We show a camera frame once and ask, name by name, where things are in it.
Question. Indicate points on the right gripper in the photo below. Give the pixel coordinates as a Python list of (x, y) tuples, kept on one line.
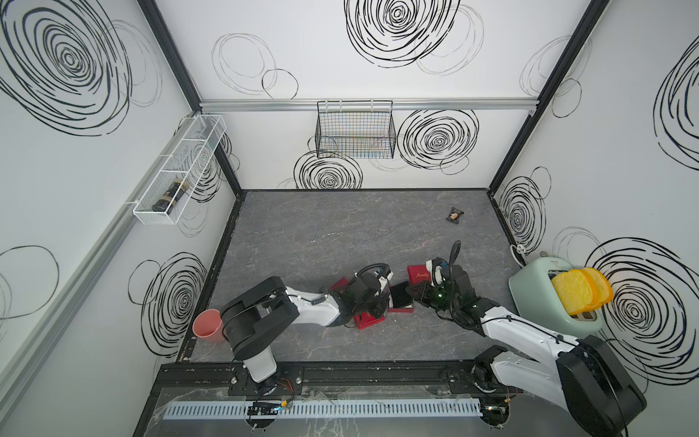
[(420, 295)]

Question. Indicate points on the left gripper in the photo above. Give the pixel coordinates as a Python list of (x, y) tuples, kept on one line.
[(381, 301)]

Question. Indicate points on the red jewelry box base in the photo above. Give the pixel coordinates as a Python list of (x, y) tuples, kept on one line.
[(401, 309)]

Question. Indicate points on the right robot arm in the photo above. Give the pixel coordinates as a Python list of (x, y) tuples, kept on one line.
[(582, 376)]

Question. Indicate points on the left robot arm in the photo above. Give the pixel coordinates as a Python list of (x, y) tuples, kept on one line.
[(252, 321)]

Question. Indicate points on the middle red jewelry box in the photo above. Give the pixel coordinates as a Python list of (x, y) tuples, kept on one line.
[(365, 320)]

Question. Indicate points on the red jewelry box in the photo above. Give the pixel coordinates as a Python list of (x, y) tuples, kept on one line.
[(365, 320), (339, 285)]

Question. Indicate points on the left red jewelry box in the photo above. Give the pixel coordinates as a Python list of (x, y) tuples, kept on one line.
[(339, 285)]

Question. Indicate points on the small dark snack wrapper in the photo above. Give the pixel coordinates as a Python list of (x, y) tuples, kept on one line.
[(455, 216)]

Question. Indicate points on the mint green toaster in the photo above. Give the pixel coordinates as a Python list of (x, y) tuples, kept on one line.
[(537, 301)]

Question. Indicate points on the front yellow toast slice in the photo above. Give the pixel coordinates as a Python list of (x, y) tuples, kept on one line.
[(575, 290)]

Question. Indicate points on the yellow toast slice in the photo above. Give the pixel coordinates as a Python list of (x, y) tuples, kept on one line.
[(575, 290), (604, 291)]

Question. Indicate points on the pink plastic cup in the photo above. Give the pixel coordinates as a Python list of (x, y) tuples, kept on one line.
[(208, 326)]

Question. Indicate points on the back yellow toast slice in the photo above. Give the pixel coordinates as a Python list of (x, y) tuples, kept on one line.
[(604, 291)]

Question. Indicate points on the dark bottle in shelf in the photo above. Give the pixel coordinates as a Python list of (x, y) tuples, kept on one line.
[(176, 190)]

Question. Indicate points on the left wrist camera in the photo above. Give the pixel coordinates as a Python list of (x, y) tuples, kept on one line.
[(384, 281)]

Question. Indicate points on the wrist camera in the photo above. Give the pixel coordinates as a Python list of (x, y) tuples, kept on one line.
[(437, 268), (384, 281)]

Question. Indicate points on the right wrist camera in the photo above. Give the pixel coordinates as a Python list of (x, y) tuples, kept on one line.
[(437, 268)]

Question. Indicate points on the white slotted cable duct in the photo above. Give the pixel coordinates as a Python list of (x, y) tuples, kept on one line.
[(316, 409)]

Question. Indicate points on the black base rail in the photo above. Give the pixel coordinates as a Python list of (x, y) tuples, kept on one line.
[(458, 377)]

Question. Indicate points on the black wire wall basket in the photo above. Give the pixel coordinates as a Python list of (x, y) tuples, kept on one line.
[(358, 129)]

